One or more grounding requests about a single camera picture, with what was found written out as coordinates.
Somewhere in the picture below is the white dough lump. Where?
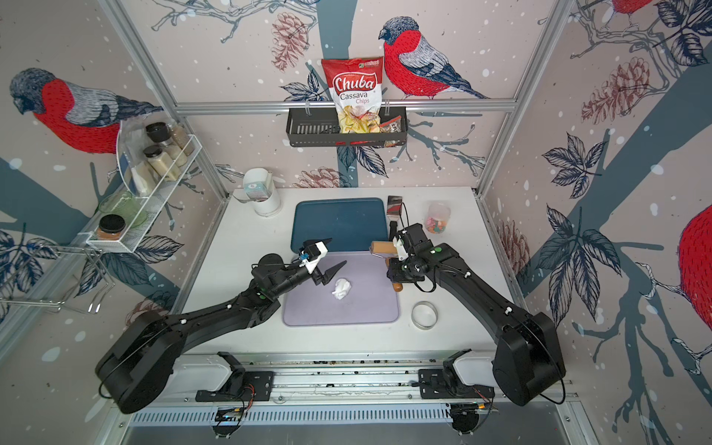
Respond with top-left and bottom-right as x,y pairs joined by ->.
332,278 -> 352,300

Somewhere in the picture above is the wooden rolling pin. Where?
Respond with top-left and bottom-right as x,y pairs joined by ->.
369,241 -> 403,292

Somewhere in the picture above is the lilac silicone mat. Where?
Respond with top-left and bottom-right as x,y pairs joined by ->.
283,252 -> 400,327

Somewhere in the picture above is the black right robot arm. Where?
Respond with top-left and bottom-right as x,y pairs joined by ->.
387,224 -> 567,406

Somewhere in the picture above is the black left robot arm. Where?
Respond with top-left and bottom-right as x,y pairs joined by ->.
95,239 -> 347,415

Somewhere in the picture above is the teal plastic tray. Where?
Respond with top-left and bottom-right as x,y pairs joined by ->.
290,198 -> 389,253

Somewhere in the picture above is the clear cup with candies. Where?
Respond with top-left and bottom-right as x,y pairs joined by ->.
425,202 -> 451,234

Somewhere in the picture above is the white utensil holder cup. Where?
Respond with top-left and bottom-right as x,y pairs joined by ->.
233,168 -> 282,218

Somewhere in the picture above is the teal paper carton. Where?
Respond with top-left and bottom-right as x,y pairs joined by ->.
244,181 -> 272,202

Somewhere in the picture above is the small dark snack packet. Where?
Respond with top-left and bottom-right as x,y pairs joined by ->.
379,116 -> 402,134

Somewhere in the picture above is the red Chuba chips bag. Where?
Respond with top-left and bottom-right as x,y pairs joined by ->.
322,57 -> 383,134

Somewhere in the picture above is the black lid spice jar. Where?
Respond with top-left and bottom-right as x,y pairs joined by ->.
143,145 -> 180,182
146,122 -> 187,167

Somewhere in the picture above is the green glass bowl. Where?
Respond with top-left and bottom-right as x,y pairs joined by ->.
98,190 -> 148,229

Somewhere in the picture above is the short brown powder jar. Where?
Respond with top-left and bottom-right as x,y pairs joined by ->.
96,213 -> 126,240

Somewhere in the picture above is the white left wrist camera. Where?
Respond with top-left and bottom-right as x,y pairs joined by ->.
299,241 -> 328,274

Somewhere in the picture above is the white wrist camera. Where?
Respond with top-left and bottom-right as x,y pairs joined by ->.
299,241 -> 328,274
392,237 -> 409,261

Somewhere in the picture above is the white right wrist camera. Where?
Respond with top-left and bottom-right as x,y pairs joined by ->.
392,237 -> 409,261

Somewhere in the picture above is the metal ring cutter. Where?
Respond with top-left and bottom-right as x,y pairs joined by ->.
411,300 -> 439,330

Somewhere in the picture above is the black wire wall basket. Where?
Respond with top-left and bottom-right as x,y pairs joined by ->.
286,108 -> 408,148

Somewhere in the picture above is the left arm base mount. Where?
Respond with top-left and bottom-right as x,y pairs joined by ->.
191,352 -> 276,439

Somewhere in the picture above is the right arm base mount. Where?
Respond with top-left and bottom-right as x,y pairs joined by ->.
411,350 -> 495,435

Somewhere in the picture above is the clear acrylic wall shelf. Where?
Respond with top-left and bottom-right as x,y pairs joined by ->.
87,111 -> 202,253

